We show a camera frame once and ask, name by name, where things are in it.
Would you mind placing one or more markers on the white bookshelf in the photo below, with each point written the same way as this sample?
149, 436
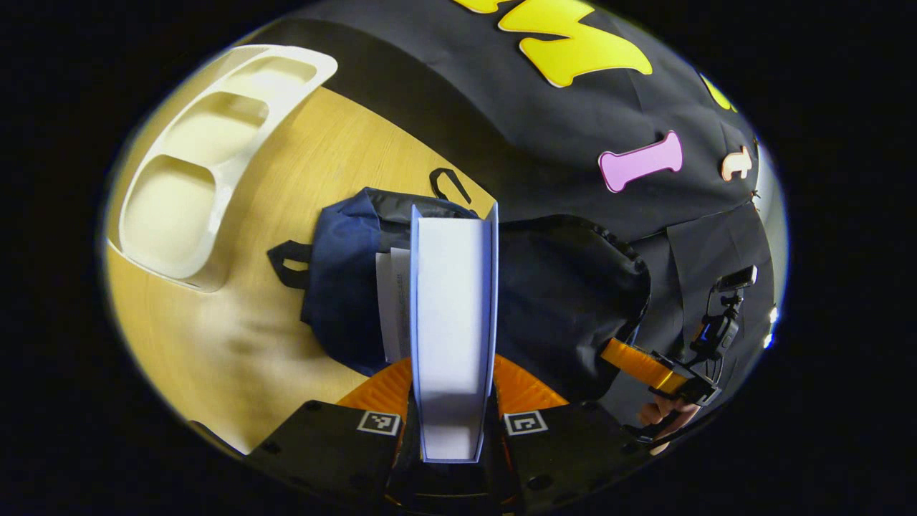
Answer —
172, 215

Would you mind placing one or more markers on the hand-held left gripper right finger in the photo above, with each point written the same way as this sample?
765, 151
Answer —
573, 451

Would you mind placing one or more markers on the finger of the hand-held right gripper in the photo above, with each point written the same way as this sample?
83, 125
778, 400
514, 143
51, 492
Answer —
637, 362

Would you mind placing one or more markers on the blue schoolbag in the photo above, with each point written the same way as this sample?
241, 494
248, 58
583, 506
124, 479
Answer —
344, 301

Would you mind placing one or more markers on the white book with printed cover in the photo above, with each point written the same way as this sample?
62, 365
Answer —
392, 308

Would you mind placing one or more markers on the thick blue-edged book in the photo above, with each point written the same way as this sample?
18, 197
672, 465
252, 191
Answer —
451, 322

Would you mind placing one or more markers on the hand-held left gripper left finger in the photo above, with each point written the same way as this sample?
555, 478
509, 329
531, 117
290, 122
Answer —
322, 444

